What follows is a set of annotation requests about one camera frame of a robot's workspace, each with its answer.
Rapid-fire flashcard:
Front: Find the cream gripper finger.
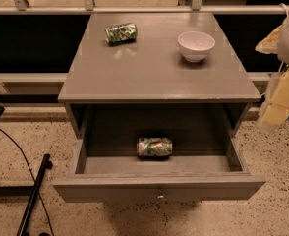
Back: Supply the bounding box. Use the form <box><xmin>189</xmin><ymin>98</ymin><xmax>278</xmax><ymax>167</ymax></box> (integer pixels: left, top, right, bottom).
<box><xmin>258</xmin><ymin>68</ymin><xmax>289</xmax><ymax>132</ymax></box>
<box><xmin>255</xmin><ymin>27</ymin><xmax>281</xmax><ymax>54</ymax></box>

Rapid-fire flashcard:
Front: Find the green white 7up can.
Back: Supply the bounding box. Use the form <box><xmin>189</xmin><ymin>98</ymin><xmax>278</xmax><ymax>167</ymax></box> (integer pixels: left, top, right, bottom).
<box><xmin>137</xmin><ymin>137</ymin><xmax>173</xmax><ymax>157</ymax></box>

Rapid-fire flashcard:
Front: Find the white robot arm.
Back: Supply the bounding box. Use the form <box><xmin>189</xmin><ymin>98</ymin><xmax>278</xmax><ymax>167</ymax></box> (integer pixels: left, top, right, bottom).
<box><xmin>255</xmin><ymin>11</ymin><xmax>289</xmax><ymax>132</ymax></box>

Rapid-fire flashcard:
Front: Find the grey open top drawer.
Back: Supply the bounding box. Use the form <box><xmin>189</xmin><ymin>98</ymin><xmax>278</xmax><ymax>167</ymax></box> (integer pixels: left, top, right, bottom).
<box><xmin>53</xmin><ymin>104</ymin><xmax>265</xmax><ymax>202</ymax></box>

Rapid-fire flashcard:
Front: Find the grey cabinet counter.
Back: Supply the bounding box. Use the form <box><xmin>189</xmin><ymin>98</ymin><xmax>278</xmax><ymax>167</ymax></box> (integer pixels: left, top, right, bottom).
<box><xmin>58</xmin><ymin>13</ymin><xmax>260</xmax><ymax>137</ymax></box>

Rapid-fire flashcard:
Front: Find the dark green soda can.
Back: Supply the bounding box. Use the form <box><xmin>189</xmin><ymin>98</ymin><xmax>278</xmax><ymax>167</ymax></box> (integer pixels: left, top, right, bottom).
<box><xmin>105</xmin><ymin>23</ymin><xmax>138</xmax><ymax>44</ymax></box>

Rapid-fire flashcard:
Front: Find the white ceramic bowl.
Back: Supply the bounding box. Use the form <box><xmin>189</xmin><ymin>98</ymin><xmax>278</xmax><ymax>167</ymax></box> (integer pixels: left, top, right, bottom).
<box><xmin>178</xmin><ymin>31</ymin><xmax>215</xmax><ymax>62</ymax></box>

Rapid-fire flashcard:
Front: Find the black tripod stand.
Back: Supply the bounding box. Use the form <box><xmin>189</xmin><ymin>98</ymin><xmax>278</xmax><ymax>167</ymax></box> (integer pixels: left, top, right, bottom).
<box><xmin>0</xmin><ymin>153</ymin><xmax>54</xmax><ymax>236</ymax></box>

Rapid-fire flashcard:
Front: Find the black cable on floor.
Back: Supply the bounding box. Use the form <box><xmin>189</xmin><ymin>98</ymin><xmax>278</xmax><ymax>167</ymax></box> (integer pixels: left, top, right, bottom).
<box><xmin>0</xmin><ymin>124</ymin><xmax>55</xmax><ymax>236</ymax></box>

